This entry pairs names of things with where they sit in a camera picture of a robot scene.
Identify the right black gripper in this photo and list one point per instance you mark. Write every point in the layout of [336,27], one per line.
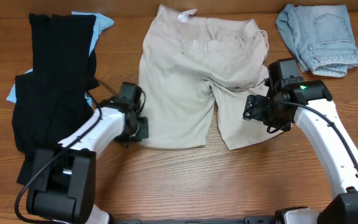
[254,107]

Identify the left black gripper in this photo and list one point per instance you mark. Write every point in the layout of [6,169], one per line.
[142,128]

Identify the beige shorts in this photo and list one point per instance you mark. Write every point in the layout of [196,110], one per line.
[193,68]

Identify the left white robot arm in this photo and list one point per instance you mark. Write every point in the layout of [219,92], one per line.
[63,184]

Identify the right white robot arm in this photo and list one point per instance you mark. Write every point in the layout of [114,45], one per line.
[309,105]

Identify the black garment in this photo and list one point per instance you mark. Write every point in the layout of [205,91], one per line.
[51,102]

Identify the folded blue jeans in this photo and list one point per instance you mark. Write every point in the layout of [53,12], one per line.
[320,38]

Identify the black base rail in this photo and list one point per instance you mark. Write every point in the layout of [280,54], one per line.
[191,221]

